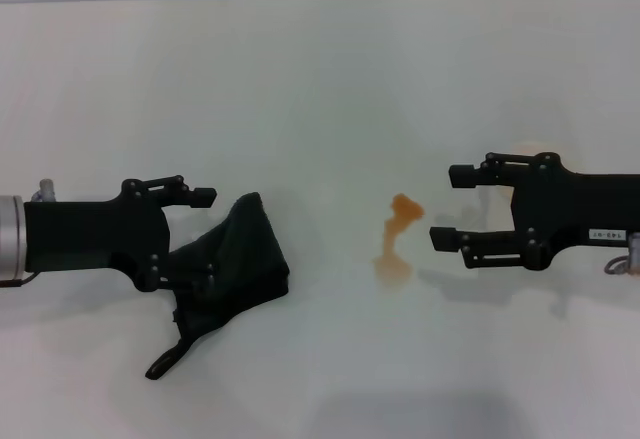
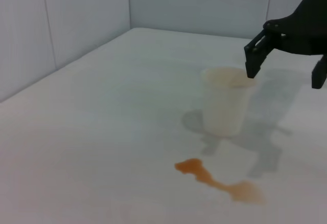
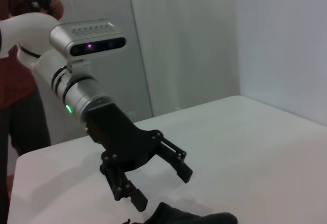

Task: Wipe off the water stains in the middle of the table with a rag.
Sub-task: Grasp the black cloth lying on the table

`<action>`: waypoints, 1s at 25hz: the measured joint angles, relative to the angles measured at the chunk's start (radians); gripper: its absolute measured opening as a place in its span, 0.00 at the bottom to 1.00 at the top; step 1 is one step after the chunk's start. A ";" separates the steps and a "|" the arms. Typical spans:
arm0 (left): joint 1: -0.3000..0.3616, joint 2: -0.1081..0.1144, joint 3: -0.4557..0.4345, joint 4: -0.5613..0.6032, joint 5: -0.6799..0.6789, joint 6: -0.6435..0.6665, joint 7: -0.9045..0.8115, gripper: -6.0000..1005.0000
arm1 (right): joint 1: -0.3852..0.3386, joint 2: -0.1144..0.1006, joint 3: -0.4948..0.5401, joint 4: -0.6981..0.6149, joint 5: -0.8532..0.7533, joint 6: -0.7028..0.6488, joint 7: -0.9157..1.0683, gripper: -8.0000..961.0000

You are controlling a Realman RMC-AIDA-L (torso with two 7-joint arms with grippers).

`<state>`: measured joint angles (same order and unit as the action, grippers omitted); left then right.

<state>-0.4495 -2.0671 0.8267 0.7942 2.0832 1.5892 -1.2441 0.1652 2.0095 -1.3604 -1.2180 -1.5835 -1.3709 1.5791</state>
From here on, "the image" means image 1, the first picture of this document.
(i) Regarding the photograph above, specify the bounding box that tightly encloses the dark rag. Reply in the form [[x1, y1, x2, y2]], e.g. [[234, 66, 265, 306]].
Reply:
[[144, 191, 291, 380]]

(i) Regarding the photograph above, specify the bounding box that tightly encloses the grey right arm cable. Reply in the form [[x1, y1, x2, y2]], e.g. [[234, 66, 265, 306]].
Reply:
[[602, 254, 632, 276]]

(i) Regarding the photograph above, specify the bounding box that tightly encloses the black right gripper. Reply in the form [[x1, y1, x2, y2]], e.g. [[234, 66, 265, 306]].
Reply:
[[428, 150, 640, 274]]

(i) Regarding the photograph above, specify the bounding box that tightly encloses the orange-brown liquid stain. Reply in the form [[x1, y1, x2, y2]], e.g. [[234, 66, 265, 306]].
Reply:
[[372, 192, 426, 290]]

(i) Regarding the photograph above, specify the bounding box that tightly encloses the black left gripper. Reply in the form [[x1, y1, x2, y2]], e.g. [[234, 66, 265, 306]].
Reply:
[[23, 174, 218, 301]]

